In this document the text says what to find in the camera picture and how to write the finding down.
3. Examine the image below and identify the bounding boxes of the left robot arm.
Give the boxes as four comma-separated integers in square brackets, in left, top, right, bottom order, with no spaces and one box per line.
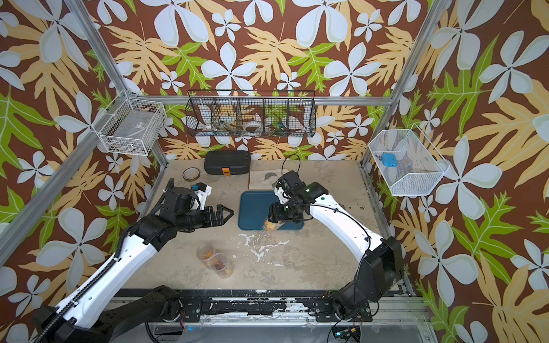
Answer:
[35,183,234,342]

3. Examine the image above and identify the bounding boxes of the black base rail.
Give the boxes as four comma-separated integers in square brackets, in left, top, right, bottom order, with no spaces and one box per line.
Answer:
[161,290,373,324]

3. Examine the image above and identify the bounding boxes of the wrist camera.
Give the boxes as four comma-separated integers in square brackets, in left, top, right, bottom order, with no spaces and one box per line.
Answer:
[191,182,212,210]
[274,187,289,204]

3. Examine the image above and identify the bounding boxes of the clear jar with cookies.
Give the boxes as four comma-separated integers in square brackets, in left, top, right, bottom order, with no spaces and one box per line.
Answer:
[263,220,284,232]

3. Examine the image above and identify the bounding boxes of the white wire basket right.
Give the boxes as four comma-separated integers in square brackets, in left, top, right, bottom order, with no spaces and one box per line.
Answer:
[368,124,450,197]

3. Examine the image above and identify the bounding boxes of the black wire basket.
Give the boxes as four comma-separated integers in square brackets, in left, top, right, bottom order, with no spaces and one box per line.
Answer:
[183,89,317,138]

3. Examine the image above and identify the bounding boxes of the clear jar orange cookies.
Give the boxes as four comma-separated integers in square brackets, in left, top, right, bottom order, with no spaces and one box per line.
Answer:
[196,243,216,268]

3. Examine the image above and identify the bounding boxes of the white wire basket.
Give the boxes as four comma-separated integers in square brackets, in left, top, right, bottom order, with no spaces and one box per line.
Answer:
[94,91,167,156]
[368,124,450,197]

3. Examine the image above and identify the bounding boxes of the teal plastic tray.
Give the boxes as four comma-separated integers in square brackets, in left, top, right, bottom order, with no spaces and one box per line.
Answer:
[238,190,304,231]

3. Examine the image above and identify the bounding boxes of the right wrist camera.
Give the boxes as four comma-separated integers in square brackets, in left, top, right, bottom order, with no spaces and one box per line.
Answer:
[274,187,289,204]

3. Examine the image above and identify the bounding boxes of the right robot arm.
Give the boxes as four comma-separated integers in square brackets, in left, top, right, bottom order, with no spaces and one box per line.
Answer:
[267,171,404,320]

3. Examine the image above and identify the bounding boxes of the blue object in basket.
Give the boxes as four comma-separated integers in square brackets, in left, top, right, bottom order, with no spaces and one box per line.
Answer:
[381,153,398,168]

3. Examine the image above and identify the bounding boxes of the brown tape roll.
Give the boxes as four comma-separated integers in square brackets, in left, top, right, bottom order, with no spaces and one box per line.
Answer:
[182,167,201,182]

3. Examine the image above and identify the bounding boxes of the white wire basket left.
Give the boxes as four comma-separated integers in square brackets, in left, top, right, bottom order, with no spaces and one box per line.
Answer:
[94,91,167,156]

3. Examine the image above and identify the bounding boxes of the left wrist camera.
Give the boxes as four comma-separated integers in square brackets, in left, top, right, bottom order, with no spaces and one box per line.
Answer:
[191,182,212,210]

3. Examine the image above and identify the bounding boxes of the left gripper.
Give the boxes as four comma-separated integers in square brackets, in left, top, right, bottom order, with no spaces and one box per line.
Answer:
[176,204,234,233]

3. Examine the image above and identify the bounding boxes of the black tool case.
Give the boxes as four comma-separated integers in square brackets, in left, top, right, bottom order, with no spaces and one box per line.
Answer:
[204,150,251,176]

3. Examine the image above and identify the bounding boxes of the clear jar brown cookies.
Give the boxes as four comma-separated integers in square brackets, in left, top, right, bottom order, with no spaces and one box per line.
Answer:
[210,253,233,279]

